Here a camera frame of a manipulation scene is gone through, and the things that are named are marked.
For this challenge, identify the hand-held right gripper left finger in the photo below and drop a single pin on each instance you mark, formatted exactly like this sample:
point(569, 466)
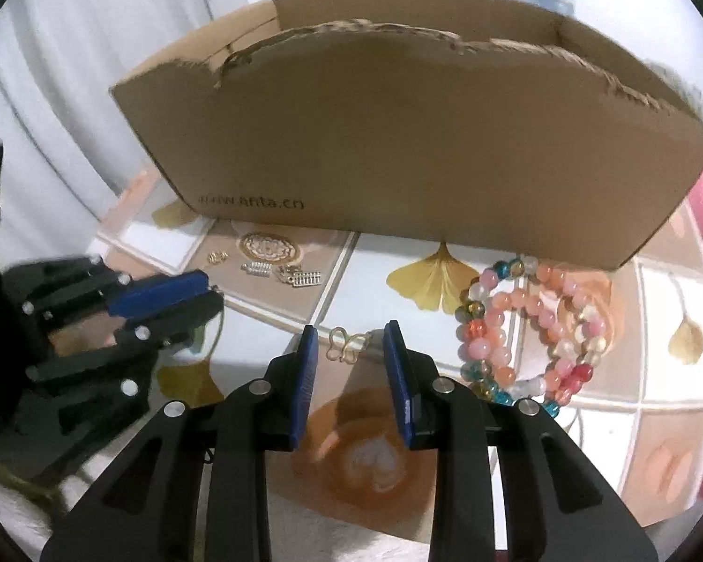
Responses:
point(304, 386)

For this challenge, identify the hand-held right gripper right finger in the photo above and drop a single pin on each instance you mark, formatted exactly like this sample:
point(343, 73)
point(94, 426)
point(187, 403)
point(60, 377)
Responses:
point(398, 386)

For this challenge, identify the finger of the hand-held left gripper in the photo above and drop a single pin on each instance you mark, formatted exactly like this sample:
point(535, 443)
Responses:
point(176, 322)
point(152, 295)

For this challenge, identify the gold butterfly clasp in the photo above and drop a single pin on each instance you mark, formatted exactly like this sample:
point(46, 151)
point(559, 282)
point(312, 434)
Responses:
point(347, 346)

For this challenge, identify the small gold charm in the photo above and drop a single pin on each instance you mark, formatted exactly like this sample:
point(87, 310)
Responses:
point(217, 256)

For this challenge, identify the silver bar charm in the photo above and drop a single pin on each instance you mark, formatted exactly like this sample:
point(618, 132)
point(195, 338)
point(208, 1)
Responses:
point(256, 269)
point(302, 279)

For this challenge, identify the gold flower pendant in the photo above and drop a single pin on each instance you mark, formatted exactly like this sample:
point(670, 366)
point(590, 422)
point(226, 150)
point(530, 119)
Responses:
point(266, 246)

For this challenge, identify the brown cardboard box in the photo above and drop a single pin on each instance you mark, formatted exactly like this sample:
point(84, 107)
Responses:
point(416, 140)

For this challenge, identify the tile patterned table sheet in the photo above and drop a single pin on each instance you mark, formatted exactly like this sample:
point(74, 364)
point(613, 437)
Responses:
point(363, 459)

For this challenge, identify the white curtain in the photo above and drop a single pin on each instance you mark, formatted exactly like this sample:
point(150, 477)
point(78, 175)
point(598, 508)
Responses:
point(94, 70)

